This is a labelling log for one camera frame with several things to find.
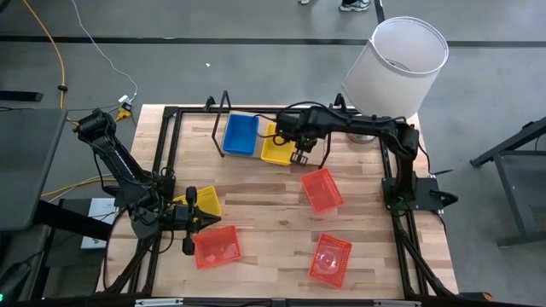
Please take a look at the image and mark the black aluminium rig frame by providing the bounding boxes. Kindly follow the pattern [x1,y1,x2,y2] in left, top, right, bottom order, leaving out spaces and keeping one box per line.
[96,104,460,307]

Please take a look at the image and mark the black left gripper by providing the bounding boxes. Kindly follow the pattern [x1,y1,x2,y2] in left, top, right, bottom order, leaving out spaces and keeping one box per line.
[170,186,222,257]

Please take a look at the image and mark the yellow cable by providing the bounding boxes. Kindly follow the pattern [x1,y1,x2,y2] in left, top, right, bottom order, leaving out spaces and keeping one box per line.
[41,177,119,198]
[20,0,129,129]

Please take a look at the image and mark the white cable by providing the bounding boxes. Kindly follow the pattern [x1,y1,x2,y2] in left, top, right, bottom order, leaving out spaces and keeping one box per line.
[71,0,138,98]

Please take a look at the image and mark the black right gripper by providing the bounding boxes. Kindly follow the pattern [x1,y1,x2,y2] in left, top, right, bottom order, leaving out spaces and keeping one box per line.
[276,108,319,166]

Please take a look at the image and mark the grey side table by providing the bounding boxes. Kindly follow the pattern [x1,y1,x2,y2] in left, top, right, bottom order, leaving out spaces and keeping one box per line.
[0,108,67,231]

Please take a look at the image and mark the red plastic basket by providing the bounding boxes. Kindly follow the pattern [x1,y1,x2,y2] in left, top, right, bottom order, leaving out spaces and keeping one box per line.
[191,224,242,271]
[307,232,353,290]
[300,167,345,215]

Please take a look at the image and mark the white paper sheet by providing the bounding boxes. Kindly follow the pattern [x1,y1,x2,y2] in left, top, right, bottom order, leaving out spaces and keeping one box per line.
[80,197,119,250]

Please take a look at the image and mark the black metal stand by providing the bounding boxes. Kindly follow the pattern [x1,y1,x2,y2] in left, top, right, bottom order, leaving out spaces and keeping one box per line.
[470,115,546,248]

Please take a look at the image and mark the black device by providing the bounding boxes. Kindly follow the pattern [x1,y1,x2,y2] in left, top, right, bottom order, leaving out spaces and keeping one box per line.
[0,262,33,302]

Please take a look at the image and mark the black frame wooden shelf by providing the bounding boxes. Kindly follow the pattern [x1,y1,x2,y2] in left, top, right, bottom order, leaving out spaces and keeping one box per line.
[211,90,347,170]

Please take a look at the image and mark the black flat bar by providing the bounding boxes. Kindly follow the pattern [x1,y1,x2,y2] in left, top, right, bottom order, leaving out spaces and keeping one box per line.
[0,90,44,102]

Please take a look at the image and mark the blue plastic basket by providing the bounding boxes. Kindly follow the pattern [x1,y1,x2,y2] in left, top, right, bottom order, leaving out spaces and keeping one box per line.
[221,113,260,157]

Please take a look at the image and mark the black diagonal beam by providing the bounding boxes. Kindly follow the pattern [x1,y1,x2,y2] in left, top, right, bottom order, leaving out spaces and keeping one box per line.
[33,199,114,242]

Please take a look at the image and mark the yellow plastic basket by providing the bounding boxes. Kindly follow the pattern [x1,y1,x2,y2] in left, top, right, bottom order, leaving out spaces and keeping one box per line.
[260,122,299,166]
[172,185,223,218]

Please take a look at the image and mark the white shade silver table lamp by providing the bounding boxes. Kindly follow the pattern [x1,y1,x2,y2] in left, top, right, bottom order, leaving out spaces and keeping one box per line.
[340,15,450,144]

